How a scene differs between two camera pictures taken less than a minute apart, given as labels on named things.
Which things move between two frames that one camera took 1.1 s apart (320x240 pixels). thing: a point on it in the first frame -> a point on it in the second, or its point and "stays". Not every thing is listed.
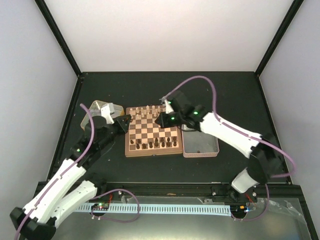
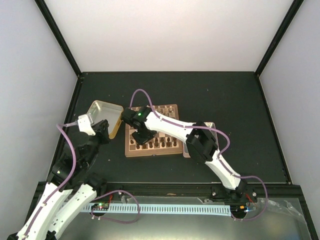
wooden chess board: (145, 137) stays
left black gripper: (123, 126) -> (99, 126)
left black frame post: (60, 35) stays
